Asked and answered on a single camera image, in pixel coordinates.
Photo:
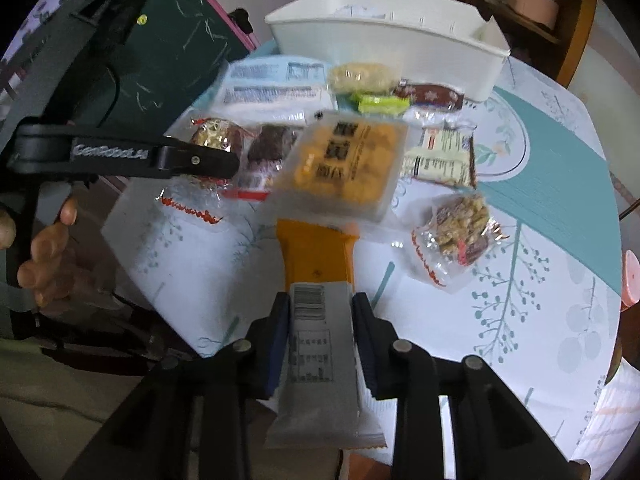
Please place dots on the green chalkboard with pink frame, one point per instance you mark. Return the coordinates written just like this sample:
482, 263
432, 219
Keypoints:
190, 35

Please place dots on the white striped cloth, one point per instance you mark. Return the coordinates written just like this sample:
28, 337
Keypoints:
610, 410

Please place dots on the white plastic bin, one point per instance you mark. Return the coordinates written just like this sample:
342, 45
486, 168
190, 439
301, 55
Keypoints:
400, 55

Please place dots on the pink plastic stool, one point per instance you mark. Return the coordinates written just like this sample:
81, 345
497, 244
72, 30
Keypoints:
631, 280

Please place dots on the dark red snowflake packet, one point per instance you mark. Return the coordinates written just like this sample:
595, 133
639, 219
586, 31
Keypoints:
430, 95

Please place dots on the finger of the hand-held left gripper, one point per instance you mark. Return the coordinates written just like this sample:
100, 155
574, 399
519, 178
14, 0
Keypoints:
200, 160

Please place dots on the light blue packet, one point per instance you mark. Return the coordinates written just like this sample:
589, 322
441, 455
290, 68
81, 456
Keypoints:
270, 90

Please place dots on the orange and grey snack packet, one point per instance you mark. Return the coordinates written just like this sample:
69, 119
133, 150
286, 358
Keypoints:
320, 260

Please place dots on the white and brown label packet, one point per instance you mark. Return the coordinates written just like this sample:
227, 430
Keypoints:
440, 157

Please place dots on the person's left hand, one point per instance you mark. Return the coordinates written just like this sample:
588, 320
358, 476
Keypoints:
50, 260

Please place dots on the clear nut brittle packet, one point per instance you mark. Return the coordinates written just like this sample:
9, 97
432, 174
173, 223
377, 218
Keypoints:
460, 230
215, 132

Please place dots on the dark cake packet red label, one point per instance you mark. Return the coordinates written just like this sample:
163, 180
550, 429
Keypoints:
270, 147

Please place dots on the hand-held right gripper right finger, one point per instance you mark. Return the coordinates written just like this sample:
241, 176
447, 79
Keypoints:
362, 345

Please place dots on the pale rice cracker packet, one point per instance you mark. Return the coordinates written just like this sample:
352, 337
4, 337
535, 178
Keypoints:
360, 77

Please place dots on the green candy packet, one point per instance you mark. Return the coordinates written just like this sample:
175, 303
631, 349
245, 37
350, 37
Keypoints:
380, 103

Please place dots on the large yellow cracker packet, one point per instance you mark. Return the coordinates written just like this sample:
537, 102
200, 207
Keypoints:
345, 165

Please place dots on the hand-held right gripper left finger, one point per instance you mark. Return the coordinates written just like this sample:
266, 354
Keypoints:
277, 340

